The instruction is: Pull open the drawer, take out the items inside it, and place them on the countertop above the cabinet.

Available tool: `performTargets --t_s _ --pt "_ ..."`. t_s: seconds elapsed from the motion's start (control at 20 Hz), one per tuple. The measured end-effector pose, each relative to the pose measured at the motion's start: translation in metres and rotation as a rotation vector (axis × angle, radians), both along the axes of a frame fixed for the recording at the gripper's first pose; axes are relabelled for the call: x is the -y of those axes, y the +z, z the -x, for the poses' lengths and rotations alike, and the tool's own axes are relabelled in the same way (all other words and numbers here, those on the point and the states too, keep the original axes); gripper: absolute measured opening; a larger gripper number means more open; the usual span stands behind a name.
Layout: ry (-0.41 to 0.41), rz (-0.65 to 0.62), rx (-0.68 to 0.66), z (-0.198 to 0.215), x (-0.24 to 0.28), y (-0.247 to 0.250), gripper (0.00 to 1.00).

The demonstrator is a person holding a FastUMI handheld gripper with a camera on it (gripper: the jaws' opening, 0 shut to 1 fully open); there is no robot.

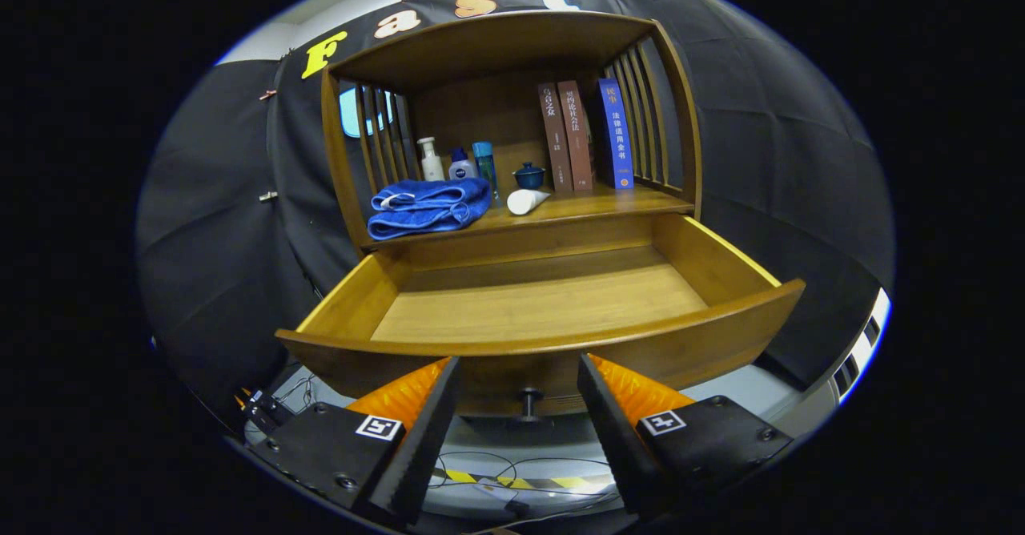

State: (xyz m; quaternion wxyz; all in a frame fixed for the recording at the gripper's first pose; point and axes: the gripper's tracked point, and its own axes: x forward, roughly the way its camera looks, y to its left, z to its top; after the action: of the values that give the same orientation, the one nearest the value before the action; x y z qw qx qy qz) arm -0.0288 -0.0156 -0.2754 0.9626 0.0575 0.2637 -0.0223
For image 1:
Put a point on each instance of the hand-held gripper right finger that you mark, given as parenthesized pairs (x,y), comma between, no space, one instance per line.
(617,439)

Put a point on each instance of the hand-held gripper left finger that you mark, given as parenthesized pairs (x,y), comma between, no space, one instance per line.
(424,439)

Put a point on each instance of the wooden drawer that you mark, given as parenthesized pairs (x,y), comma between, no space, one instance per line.
(544,303)

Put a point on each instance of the white tube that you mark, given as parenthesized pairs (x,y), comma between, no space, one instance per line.
(522,202)

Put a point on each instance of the wooden countertop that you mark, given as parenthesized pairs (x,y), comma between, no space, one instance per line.
(592,203)

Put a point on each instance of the wooden cabinet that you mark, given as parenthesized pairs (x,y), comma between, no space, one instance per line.
(496,42)

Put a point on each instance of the yellow and black floor tape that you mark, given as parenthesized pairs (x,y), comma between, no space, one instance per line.
(512,482)

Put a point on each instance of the blue towel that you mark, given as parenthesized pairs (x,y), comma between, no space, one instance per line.
(424,208)

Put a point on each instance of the white slotted unit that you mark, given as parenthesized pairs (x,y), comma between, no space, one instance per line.
(861,343)

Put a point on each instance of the white pump bottle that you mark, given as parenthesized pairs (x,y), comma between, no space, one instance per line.
(432,166)

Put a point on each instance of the small blue-capped white bottle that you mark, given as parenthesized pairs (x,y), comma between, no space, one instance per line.
(462,168)

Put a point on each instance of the blue lidded cup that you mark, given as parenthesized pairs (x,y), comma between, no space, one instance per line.
(529,177)

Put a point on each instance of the teal slim bottle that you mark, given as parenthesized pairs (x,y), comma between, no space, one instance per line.
(485,168)

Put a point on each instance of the black backdrop cloth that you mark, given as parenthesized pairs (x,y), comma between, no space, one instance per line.
(801,199)

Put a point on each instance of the brown book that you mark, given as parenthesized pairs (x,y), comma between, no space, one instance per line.
(555,138)
(576,138)

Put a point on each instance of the blue book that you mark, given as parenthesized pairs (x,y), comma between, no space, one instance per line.
(616,134)

